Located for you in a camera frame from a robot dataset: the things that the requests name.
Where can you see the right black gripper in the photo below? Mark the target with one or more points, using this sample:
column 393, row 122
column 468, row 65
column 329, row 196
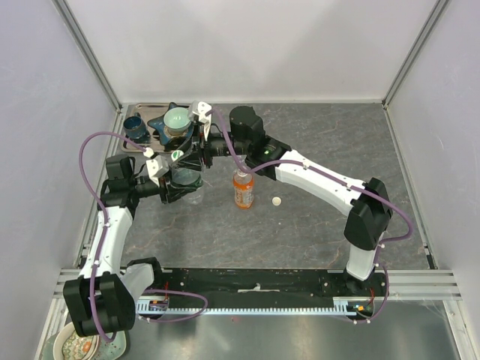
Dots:
column 201, row 140

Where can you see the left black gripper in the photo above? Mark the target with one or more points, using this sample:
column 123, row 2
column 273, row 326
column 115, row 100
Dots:
column 174, row 192

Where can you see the clear green-label water bottle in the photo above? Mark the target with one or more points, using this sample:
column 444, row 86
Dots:
column 191, row 181

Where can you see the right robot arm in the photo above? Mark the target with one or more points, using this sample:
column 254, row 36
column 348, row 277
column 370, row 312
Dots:
column 365, row 204

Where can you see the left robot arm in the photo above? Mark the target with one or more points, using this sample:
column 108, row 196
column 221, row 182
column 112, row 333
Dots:
column 103, row 299

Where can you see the orange drink bottle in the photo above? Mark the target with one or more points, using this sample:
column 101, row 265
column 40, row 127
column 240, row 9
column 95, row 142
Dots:
column 243, row 184

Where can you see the pale green bowl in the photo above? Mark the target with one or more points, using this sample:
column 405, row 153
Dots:
column 176, row 120

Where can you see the blue star-shaped dish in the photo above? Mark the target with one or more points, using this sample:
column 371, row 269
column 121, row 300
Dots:
column 167, row 140

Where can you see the steel tray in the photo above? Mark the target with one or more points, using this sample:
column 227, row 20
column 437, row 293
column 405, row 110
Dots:
column 149, row 111

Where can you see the dark blue cup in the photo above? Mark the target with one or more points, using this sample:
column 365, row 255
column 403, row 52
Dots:
column 135, row 129

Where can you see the green square plate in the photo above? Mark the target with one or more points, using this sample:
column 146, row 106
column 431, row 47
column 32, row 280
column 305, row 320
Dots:
column 107, row 351

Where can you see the patterned ceramic bowl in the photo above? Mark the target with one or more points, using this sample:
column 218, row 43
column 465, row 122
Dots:
column 69, row 345

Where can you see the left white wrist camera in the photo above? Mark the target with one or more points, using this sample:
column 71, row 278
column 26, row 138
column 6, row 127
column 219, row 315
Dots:
column 157, row 166

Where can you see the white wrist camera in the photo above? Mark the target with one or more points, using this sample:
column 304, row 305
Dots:
column 203, row 111
column 157, row 166

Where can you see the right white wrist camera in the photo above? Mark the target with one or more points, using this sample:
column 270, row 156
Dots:
column 203, row 111

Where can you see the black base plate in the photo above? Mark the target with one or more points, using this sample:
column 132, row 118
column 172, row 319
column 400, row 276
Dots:
column 227, row 288

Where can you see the left aluminium frame post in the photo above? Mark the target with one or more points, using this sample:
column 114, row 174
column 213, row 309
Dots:
column 85, row 48

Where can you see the aluminium frame post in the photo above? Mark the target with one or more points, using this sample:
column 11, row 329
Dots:
column 85, row 48
column 434, row 16

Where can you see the right aluminium frame post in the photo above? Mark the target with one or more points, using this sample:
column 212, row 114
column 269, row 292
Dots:
column 434, row 16

